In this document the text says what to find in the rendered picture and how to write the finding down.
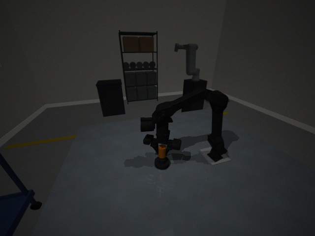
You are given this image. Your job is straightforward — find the orange knob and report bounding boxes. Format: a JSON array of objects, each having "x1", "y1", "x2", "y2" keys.
[{"x1": 158, "y1": 145, "x2": 166, "y2": 158}]

